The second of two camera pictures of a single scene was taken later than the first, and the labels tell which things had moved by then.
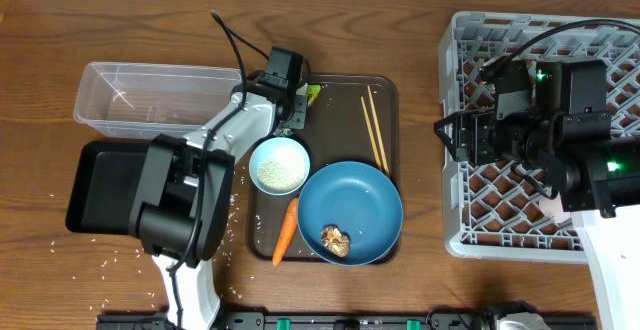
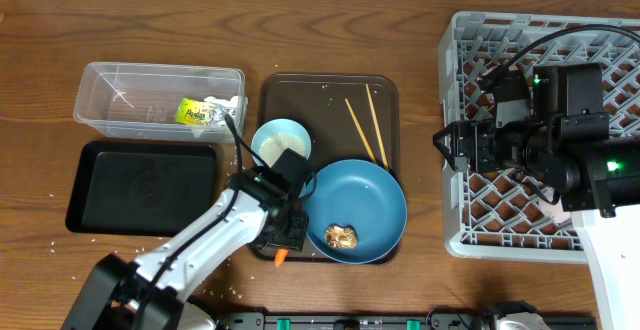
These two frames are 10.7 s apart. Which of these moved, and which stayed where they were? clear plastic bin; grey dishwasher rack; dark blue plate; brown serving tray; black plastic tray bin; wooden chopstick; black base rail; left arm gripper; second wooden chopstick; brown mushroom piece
Moved: left arm gripper; wooden chopstick; brown mushroom piece
Stayed: clear plastic bin; black base rail; grey dishwasher rack; second wooden chopstick; black plastic tray bin; brown serving tray; dark blue plate
